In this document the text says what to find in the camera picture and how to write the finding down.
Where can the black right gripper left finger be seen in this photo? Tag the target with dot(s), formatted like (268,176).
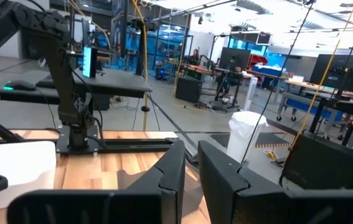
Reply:
(151,202)

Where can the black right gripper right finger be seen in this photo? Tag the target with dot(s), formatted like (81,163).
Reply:
(241,202)

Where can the white plastic bin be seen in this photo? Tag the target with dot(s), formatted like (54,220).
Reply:
(14,168)

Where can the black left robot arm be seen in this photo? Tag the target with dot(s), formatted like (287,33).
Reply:
(61,77)

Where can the white lined trash bin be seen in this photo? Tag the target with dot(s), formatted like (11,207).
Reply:
(244,137)

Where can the black hazard-striped floor mat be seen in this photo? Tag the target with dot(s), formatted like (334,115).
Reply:
(269,139)

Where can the black equipment box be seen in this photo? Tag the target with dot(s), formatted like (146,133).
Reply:
(319,161)
(188,90)

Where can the black computer mouse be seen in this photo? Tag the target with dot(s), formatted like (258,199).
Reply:
(20,85)

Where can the white tower appliance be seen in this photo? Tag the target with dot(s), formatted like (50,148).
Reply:
(251,93)

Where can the black keyboard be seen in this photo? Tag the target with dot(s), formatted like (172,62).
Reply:
(48,82)

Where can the black desk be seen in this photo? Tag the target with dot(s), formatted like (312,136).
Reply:
(117,84)

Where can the wooden top workbench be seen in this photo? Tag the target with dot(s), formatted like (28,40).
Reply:
(297,85)

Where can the red storage bins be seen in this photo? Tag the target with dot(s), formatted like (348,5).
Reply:
(257,60)

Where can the black computer monitor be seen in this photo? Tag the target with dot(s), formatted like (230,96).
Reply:
(234,58)
(350,71)

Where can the person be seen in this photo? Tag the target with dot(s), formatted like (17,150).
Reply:
(195,57)

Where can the small lit screen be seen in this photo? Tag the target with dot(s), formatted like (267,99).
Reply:
(87,62)

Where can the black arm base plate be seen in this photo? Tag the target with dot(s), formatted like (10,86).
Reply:
(62,146)

